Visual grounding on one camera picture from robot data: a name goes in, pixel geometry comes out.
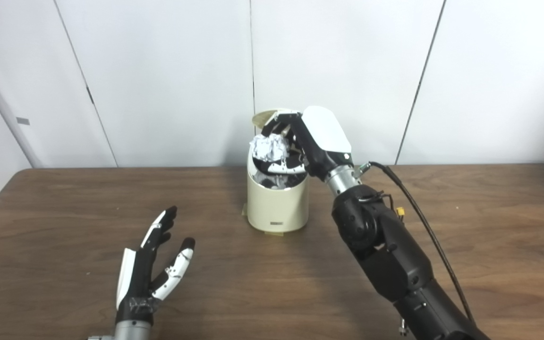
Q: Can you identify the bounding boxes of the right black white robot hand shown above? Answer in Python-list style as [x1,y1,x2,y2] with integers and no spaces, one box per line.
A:
[260,106,354,182]

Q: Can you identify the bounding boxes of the cream-colored bin body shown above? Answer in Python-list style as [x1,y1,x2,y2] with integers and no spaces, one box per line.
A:
[246,124,309,233]

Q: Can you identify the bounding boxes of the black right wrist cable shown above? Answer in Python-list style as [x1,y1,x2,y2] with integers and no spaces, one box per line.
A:
[357,161,478,326]

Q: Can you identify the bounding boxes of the white paper ball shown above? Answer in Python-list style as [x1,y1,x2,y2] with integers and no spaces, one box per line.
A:
[249,134,288,162]

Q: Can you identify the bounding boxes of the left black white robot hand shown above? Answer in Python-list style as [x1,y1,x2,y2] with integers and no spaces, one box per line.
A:
[115,206,196,325]

